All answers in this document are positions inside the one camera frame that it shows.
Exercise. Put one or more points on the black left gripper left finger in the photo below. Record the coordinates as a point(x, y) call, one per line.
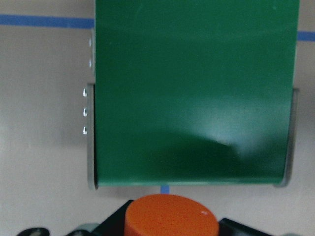
point(114, 225)

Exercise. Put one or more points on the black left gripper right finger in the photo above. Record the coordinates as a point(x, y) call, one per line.
point(229, 227)

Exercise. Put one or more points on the orange cylinder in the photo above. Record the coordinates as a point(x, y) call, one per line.
point(169, 215)

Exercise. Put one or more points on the green conveyor belt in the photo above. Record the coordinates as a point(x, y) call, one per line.
point(191, 92)

